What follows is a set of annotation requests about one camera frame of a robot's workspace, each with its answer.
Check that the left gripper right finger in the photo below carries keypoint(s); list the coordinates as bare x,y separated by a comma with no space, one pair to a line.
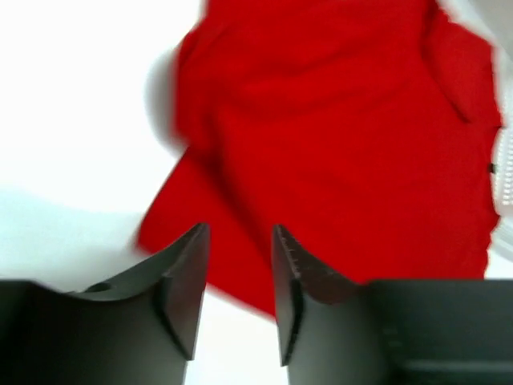
334,331

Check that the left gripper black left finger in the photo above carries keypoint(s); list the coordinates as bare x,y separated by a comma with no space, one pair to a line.
137,327

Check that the red t shirt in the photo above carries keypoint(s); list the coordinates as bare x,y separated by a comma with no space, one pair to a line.
364,127

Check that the white plastic basket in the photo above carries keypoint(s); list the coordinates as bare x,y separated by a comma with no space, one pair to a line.
501,180

